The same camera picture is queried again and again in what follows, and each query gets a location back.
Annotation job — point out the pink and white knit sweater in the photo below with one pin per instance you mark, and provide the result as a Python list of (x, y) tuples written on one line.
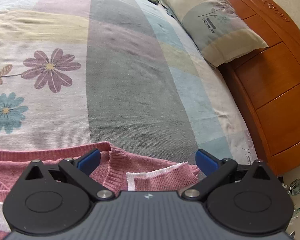
[(118, 171)]

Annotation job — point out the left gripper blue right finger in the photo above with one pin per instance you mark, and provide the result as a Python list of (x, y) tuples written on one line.
[(216, 171)]

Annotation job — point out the small dark remote on bed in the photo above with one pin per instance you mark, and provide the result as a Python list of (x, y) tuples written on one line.
[(153, 1)]

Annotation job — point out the small green desk fan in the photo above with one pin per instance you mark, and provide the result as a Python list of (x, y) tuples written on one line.
[(294, 188)]

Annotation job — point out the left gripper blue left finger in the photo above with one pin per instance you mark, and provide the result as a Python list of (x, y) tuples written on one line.
[(78, 171)]

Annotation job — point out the wooden headboard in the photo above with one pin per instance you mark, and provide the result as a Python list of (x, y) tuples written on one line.
[(265, 84)]

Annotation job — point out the pastel patchwork bed sheet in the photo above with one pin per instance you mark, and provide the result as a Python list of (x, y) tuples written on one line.
[(76, 72)]

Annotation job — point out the pastel patchwork pillow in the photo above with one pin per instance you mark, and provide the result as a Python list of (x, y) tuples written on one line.
[(218, 32)]

